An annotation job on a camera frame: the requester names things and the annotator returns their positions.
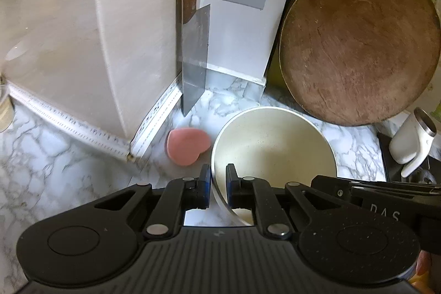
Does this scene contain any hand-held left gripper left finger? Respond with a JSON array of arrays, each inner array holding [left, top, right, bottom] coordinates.
[[92, 163, 212, 240]]

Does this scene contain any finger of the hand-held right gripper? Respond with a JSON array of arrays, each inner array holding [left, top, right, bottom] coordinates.
[[311, 175, 366, 206]]

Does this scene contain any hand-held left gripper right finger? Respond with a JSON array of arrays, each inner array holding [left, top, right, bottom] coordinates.
[[225, 163, 348, 241]]

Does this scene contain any cream bowl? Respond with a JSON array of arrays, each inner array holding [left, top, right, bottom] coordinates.
[[211, 107, 337, 226]]

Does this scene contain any person's right hand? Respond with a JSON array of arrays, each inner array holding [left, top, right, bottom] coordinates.
[[412, 250, 435, 294]]

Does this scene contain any pink heart-shaped small dish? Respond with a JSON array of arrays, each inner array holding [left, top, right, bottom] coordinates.
[[167, 128, 211, 166]]

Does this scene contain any black gas stove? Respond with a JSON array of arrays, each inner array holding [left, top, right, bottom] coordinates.
[[377, 131, 441, 184]]

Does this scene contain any white cup with steel rim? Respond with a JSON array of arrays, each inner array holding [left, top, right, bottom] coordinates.
[[389, 107, 438, 177]]

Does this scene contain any white patterned edge strip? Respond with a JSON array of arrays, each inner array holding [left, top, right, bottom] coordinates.
[[6, 73, 183, 163]]

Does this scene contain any round wooden cutting board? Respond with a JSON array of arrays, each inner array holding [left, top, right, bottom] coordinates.
[[278, 0, 441, 127]]

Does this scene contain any white vented appliance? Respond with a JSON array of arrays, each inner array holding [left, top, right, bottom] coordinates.
[[198, 0, 307, 86]]

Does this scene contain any beige round object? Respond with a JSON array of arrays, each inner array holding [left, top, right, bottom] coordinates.
[[0, 84, 14, 133]]

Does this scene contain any cleaver with wooden handle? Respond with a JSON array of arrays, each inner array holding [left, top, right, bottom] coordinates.
[[176, 0, 211, 117]]

